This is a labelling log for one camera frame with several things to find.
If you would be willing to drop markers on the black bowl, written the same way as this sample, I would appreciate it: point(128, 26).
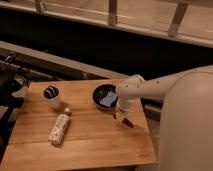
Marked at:
point(100, 92)

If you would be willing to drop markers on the wooden railing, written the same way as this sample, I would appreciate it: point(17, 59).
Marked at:
point(188, 21)

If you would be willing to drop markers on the blue cloth in bowl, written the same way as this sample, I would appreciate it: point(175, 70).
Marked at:
point(109, 99)

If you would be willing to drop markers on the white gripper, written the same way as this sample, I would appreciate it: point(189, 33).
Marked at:
point(123, 107)

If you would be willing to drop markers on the red pepper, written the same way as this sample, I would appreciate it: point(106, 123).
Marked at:
point(128, 123)

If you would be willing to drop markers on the white bottle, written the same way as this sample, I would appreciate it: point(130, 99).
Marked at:
point(59, 128)

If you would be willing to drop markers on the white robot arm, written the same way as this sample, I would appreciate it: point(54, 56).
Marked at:
point(186, 124)

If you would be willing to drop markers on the white cup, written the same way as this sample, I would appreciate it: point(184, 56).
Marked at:
point(52, 96)

